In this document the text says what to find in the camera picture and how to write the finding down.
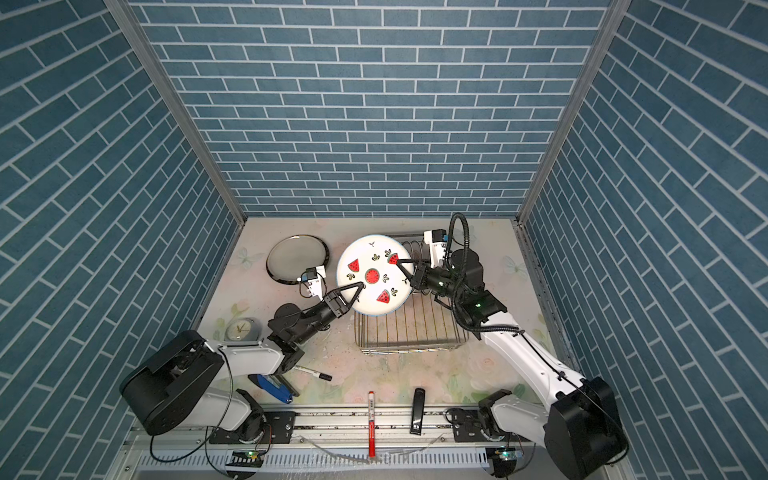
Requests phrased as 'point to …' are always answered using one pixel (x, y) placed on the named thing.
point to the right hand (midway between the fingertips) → (395, 261)
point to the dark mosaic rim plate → (289, 257)
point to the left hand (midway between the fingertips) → (364, 291)
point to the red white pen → (371, 425)
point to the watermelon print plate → (373, 259)
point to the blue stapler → (275, 385)
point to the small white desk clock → (243, 330)
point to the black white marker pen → (314, 373)
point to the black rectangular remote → (418, 411)
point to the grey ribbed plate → (290, 256)
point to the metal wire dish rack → (419, 326)
